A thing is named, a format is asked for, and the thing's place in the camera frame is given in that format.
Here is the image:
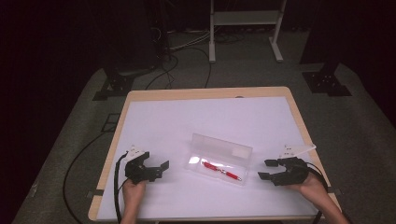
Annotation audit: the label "person's left hand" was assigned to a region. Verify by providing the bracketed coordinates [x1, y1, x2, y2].
[121, 179, 148, 207]

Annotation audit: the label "clear plastic pencil case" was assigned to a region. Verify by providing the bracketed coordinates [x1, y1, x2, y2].
[185, 133, 254, 188]

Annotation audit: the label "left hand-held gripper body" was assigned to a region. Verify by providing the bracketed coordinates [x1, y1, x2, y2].
[121, 145, 164, 185]

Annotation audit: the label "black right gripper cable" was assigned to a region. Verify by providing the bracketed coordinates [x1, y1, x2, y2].
[305, 161, 331, 224]

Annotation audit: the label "white floor cables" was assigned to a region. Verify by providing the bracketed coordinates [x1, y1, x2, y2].
[167, 28, 213, 52]

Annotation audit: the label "wooden table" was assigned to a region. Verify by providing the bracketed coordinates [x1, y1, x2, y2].
[87, 86, 343, 223]

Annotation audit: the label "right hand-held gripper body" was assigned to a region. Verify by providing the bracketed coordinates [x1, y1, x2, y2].
[271, 143, 318, 188]

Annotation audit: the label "person's right hand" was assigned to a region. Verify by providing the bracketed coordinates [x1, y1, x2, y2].
[287, 172, 329, 204]

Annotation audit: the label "long black floor cable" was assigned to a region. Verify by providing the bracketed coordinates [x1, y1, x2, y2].
[62, 130, 110, 224]

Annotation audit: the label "black tape strip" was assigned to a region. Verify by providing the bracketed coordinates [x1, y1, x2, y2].
[86, 189, 105, 199]

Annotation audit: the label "white metal stand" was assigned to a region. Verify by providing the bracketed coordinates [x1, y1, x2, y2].
[208, 0, 289, 64]

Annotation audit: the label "black stand base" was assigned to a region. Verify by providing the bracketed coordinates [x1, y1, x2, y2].
[92, 60, 157, 102]
[299, 46, 353, 98]

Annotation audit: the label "black looped floor cable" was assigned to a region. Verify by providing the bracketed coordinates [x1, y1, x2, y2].
[144, 46, 213, 91]

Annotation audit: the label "white table mat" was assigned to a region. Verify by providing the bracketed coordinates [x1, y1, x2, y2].
[95, 95, 319, 222]

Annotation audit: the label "red pen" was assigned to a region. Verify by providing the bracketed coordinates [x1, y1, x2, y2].
[201, 160, 243, 182]

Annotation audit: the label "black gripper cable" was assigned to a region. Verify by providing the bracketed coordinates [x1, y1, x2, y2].
[112, 150, 129, 224]
[305, 161, 331, 224]

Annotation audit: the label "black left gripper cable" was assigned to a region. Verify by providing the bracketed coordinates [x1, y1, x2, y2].
[112, 150, 129, 224]

